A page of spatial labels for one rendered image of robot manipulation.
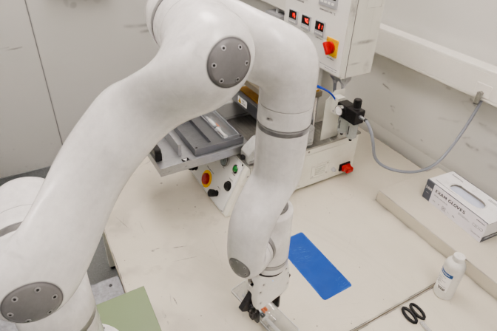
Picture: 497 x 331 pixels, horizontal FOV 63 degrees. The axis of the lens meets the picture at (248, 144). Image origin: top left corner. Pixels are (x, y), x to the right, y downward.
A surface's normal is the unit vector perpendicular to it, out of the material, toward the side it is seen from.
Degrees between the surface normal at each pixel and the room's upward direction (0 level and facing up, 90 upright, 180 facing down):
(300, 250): 0
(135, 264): 0
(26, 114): 90
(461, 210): 87
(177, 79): 96
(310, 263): 0
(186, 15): 36
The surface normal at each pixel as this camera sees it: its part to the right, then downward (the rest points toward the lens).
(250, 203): -0.35, -0.31
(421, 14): -0.88, 0.24
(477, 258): 0.04, -0.84
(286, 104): -0.07, 0.56
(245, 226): -0.42, -0.04
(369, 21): 0.50, 0.48
